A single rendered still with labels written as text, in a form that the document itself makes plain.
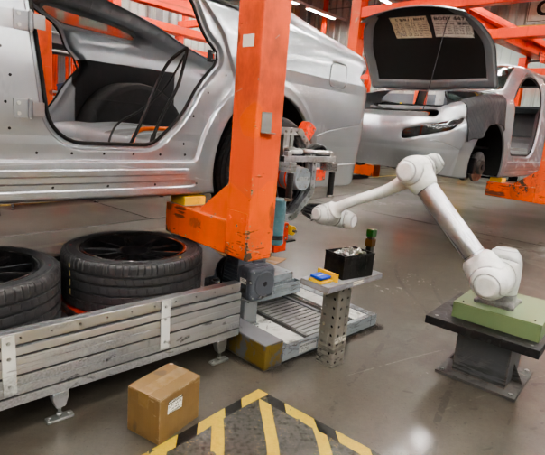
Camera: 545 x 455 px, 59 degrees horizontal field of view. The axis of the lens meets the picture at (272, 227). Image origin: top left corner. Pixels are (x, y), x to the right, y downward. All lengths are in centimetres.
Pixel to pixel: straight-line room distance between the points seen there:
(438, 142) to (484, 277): 291
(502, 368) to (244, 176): 149
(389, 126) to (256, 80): 315
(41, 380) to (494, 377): 195
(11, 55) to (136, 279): 100
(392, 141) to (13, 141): 374
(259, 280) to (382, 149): 295
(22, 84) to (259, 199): 105
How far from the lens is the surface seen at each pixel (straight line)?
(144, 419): 190
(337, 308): 233
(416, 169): 230
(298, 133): 282
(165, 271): 217
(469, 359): 260
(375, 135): 518
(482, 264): 229
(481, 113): 527
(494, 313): 245
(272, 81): 215
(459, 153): 511
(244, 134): 213
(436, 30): 582
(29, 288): 197
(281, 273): 302
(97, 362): 203
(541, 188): 585
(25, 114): 219
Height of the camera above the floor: 115
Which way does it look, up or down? 12 degrees down
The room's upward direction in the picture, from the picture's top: 5 degrees clockwise
